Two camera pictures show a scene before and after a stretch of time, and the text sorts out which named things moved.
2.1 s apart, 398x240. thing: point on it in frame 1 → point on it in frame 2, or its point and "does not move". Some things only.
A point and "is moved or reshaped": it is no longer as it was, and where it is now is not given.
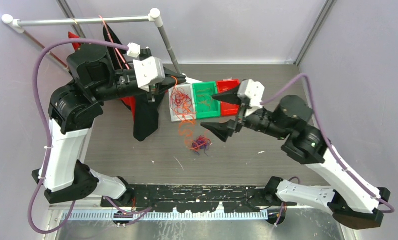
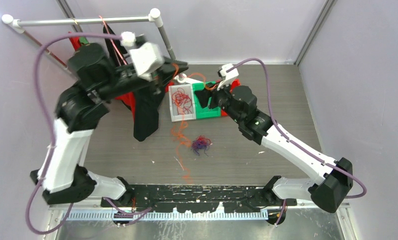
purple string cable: [200, 144] does not move
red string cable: [181, 102] does not move
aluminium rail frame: [92, 211] does not move
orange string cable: [182, 105] is moved or reshaped
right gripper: [222, 130] → [204, 96]
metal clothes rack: [19, 24] does not move
